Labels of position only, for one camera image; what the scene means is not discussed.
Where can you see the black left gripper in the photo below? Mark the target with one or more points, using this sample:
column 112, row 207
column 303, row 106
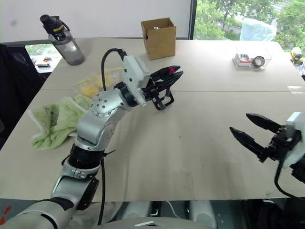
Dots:
column 164, row 100

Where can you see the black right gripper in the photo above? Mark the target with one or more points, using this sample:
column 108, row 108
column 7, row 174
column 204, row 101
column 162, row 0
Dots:
column 281, row 145

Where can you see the pink pen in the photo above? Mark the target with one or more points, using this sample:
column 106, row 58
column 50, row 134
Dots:
column 171, row 70

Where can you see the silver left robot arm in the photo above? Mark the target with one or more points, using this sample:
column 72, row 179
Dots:
column 95, row 124

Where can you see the brown cardboard box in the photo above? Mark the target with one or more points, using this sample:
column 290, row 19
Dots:
column 160, row 44

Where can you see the shiny item in cardboard box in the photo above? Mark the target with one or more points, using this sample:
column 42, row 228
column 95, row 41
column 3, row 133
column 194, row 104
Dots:
column 156, row 28

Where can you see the clear plastic wrapper scrap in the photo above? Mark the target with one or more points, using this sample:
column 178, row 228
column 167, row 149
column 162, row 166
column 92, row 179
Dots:
column 296, row 89

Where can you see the black round tape roll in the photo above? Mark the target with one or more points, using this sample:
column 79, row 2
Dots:
column 258, row 61

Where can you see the red white small package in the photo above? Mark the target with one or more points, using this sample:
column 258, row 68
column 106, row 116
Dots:
column 243, row 59

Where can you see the clear bag with yellow items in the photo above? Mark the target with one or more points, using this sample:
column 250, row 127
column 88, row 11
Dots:
column 89, row 89

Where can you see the clear plastic box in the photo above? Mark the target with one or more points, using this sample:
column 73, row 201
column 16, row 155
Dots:
column 264, row 51

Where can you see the black bulky object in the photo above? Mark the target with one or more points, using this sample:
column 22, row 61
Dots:
column 276, row 214

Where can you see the yellow black toy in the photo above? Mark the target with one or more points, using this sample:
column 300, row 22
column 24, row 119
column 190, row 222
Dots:
column 296, row 56

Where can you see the grey rounded shape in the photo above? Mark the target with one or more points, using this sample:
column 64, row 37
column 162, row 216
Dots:
column 135, row 210
column 202, row 214

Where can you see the white translucent plastic bag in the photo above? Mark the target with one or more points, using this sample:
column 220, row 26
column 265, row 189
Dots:
column 256, row 29

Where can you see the grey water bottle black lid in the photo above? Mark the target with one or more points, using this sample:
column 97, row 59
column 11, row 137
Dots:
column 69, row 51

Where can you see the green towel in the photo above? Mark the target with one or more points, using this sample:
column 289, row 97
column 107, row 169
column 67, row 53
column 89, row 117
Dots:
column 58, row 121

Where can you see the dark flat desk item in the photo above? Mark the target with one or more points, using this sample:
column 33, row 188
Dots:
column 43, row 65

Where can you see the silver robot torso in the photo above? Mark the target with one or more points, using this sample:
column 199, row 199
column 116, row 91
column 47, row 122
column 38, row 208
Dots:
column 147, row 223

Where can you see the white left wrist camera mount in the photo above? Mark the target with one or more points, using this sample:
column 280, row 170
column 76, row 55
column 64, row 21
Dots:
column 133, row 71

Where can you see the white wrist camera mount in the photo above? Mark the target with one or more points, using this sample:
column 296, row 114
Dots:
column 299, row 121
column 133, row 71

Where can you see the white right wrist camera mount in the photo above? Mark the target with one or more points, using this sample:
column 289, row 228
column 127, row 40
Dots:
column 299, row 121

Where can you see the dark window frame post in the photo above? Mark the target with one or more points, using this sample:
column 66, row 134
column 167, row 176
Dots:
column 193, row 19

